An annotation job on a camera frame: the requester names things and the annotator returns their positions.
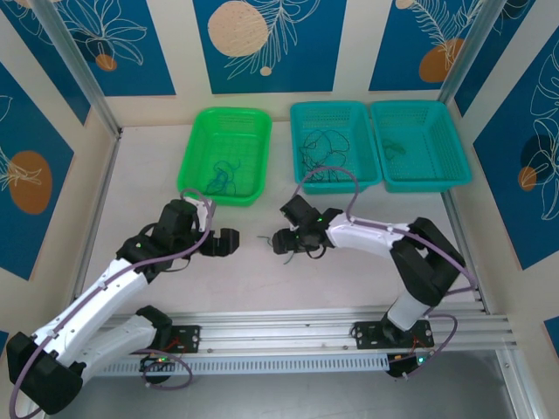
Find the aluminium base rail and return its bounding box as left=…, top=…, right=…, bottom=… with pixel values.
left=37, top=307, right=519, bottom=361

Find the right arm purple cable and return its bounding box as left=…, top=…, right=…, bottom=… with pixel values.
left=292, top=166, right=480, bottom=381

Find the green plastic basket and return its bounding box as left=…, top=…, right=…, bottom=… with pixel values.
left=176, top=106, right=273, bottom=208

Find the aluminium corner post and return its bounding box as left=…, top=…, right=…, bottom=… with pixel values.
left=438, top=0, right=507, bottom=106
left=32, top=0, right=124, bottom=141

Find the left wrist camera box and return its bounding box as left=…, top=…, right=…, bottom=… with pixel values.
left=183, top=196, right=216, bottom=233

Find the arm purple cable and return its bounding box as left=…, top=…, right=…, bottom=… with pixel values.
left=8, top=188, right=217, bottom=416
left=292, top=166, right=480, bottom=381

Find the white slotted cable duct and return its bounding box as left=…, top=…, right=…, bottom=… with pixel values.
left=93, top=353, right=390, bottom=377

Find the teal plastic basket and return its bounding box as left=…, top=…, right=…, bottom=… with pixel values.
left=369, top=100, right=473, bottom=194
left=290, top=101, right=383, bottom=196

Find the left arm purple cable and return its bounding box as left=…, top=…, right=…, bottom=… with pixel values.
left=8, top=188, right=217, bottom=416

